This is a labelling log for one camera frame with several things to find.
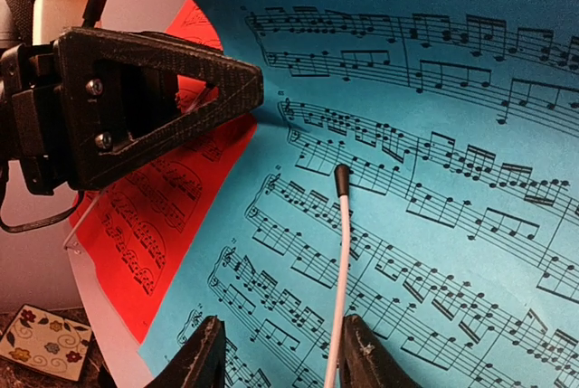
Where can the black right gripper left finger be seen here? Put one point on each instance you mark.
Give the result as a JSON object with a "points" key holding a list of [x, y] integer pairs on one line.
{"points": [[200, 362]]}

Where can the blue sheet music page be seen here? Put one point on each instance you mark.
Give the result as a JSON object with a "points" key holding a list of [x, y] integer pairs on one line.
{"points": [[458, 120]]}

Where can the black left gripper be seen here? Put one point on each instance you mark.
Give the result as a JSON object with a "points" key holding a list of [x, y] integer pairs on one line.
{"points": [[127, 99]]}

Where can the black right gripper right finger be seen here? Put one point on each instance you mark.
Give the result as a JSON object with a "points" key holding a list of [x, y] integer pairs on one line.
{"points": [[363, 362]]}

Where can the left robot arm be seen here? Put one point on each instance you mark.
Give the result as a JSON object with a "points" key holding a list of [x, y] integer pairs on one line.
{"points": [[18, 8]]}

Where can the red sheet music page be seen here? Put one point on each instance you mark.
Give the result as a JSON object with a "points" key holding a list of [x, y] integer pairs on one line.
{"points": [[139, 231]]}

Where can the floral square ceramic tile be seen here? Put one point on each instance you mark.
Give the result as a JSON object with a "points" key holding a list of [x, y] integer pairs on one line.
{"points": [[46, 343]]}

